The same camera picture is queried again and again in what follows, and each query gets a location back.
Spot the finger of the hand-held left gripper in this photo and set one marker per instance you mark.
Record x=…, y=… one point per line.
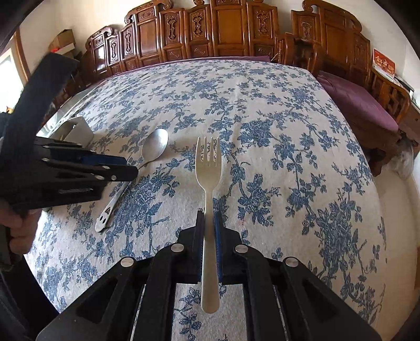
x=98, y=160
x=118, y=173

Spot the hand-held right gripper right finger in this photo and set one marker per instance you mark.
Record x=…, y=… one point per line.
x=217, y=249

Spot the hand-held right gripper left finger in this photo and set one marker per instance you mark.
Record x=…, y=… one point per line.
x=199, y=242

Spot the white utensil tray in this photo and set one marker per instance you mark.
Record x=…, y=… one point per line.
x=77, y=131

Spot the metal spoon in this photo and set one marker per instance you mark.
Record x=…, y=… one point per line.
x=156, y=144

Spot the white plastic fork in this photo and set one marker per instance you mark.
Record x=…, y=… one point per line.
x=208, y=177

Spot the person's left hand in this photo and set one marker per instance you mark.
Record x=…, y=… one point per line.
x=21, y=234

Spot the cardboard box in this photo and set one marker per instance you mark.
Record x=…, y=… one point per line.
x=64, y=41

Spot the blue floral tablecloth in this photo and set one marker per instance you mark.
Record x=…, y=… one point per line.
x=262, y=114

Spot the long purple seat cushion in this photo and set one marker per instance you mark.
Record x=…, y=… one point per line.
x=203, y=59

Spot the long carved wooden bench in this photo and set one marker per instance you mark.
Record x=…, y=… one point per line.
x=229, y=29

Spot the grey fuzzy bundle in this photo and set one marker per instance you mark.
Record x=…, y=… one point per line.
x=405, y=157

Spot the short carved wooden bench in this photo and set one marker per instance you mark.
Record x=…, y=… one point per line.
x=334, y=36

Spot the red desk calendar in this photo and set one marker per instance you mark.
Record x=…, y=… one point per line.
x=384, y=64

